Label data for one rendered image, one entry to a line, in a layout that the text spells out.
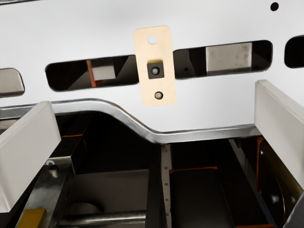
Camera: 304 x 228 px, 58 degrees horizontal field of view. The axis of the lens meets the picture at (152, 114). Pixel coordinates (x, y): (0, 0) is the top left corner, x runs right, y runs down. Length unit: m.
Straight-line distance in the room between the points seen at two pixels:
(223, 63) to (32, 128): 0.22
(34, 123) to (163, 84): 0.17
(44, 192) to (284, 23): 0.31
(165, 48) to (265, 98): 0.15
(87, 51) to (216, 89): 0.14
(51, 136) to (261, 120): 0.13
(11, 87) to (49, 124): 0.18
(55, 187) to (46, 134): 0.18
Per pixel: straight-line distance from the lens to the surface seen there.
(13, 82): 0.36
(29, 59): 0.33
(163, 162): 0.70
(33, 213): 0.33
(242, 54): 0.32
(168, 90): 0.30
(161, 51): 0.29
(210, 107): 0.31
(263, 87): 0.17
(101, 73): 0.44
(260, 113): 0.17
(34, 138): 0.16
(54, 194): 0.34
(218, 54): 0.31
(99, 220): 0.38
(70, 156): 0.37
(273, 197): 0.36
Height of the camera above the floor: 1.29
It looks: 67 degrees down
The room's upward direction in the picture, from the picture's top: 175 degrees counter-clockwise
